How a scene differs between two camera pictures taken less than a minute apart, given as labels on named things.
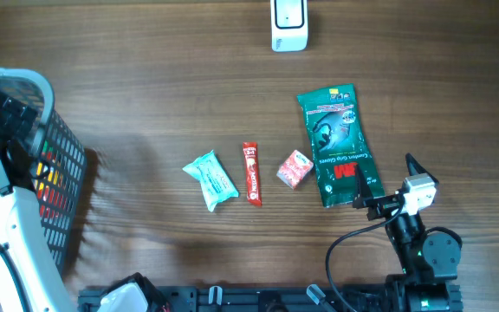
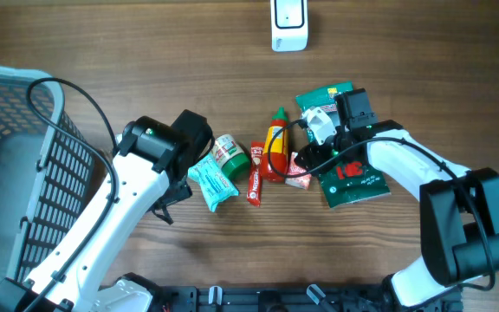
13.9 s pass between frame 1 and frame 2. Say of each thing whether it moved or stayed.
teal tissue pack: stayed
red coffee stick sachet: moved
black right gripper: moved
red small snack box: moved
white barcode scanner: stayed
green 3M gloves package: stayed
